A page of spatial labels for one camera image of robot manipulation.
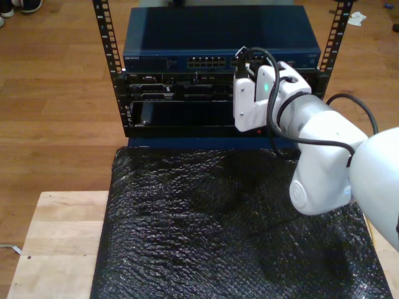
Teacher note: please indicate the white crumpled paper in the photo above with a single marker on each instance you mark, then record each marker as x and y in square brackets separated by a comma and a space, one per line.
[357, 18]

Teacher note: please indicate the black rack server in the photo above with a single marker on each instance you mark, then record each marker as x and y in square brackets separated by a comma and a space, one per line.
[187, 90]

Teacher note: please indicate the small dark floor object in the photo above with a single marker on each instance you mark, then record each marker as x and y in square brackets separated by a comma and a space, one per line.
[396, 28]

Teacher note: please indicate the small blue floor object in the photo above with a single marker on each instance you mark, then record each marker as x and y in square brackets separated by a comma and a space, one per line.
[388, 5]

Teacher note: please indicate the blue base platform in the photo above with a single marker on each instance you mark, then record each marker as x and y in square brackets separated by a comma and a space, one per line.
[187, 142]

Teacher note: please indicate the black bubble wrap mat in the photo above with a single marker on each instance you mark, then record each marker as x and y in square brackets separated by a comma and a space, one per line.
[187, 249]

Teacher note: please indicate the person's foot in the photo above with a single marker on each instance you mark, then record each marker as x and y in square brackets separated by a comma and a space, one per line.
[31, 5]
[6, 9]
[1, 21]

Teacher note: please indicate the blue Netgear network switch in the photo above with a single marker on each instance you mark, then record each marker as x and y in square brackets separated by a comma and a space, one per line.
[187, 31]

